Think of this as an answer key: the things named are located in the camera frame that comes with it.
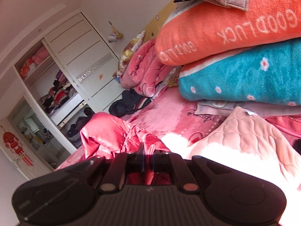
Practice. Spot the pile of pink red bedding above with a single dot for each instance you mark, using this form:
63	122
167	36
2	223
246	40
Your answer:
35	62

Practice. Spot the white wardrobe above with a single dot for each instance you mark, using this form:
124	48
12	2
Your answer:
80	44

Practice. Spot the black jacket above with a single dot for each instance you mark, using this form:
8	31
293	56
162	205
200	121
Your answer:
128	102

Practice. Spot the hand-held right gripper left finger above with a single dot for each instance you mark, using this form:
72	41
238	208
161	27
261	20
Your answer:
141	161

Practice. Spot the red knot door hanging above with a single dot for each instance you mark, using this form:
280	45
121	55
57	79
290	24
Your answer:
14	146

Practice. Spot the red puffer jacket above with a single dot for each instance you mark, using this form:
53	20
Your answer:
105	131

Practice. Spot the teal flowered blanket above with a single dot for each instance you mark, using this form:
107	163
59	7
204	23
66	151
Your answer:
239	75

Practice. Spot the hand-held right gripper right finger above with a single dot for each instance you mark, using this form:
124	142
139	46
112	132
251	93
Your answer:
153	163

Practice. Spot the hanging wall ornament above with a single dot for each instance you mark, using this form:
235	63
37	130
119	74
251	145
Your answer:
114	35

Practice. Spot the orange lettered blanket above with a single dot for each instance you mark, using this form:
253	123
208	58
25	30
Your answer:
211	21

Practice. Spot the pink printed bed blanket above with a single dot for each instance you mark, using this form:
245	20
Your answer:
169	117

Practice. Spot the floral patterned bedding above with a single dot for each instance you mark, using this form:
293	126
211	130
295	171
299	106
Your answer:
172	78

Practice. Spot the light pink quilted garment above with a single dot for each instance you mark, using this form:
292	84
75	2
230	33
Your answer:
247	131

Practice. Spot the pile of folded mixed clothes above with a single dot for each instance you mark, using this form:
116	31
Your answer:
61	91

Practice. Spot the pink folded quilt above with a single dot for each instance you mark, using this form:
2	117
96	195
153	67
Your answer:
145	68

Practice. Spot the pile of dark clothes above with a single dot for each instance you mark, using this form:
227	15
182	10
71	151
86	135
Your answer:
78	127

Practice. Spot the grey folded cloth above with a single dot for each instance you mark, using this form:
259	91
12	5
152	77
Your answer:
258	109

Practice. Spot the floral pillow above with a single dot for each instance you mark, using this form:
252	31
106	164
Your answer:
128	54

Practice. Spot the white door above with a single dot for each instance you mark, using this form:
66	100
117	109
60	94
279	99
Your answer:
21	167

